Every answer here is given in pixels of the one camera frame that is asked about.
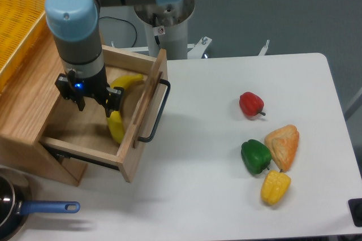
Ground yellow plastic basket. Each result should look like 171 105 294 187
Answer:
1 0 46 90

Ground yellow banana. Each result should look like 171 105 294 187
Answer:
106 74 144 144

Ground orange bread pastry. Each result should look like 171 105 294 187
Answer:
264 124 299 172

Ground green bell pepper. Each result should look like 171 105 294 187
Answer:
240 139 272 175

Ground white table bracket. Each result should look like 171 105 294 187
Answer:
258 39 270 56

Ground black corner clamp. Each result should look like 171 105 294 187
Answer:
348 198 362 227

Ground black metal drawer handle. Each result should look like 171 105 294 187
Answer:
137 79 171 143

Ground black cable on floor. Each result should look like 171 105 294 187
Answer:
98 16 138 48

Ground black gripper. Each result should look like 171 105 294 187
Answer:
55 65 125 118

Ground yellow bell pepper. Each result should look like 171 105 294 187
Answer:
260 170 291 205

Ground blue handled frying pan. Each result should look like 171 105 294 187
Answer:
1 169 80 240

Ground wooden top drawer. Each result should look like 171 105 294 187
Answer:
40 46 168 183

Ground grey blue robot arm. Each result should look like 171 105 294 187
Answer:
45 0 180 116

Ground red bell pepper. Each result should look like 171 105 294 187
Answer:
239 92 266 118

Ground wooden drawer cabinet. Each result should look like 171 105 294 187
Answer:
1 26 104 186

